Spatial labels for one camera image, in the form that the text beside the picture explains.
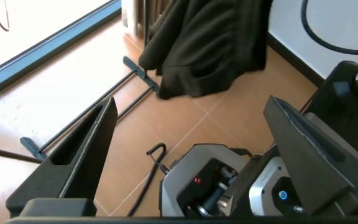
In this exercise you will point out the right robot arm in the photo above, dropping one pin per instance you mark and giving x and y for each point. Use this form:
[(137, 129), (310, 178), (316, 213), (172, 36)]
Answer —
[(337, 93)]

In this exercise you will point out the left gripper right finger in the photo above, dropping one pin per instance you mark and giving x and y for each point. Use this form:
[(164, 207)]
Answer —
[(312, 174)]

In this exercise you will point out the window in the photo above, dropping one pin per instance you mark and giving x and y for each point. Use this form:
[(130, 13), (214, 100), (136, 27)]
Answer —
[(42, 25)]

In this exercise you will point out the black clothes rack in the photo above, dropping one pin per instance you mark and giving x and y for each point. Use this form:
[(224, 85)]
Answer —
[(140, 72)]

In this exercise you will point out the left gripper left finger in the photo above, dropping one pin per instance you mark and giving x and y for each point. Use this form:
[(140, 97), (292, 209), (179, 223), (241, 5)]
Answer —
[(85, 174)]

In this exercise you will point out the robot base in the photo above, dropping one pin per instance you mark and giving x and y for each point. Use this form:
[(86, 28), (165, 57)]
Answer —
[(179, 174)]

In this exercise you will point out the brown curtain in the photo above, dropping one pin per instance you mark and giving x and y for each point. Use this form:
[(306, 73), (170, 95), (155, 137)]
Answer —
[(129, 15)]

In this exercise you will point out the black garment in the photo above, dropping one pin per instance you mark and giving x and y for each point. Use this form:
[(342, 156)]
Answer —
[(204, 46)]

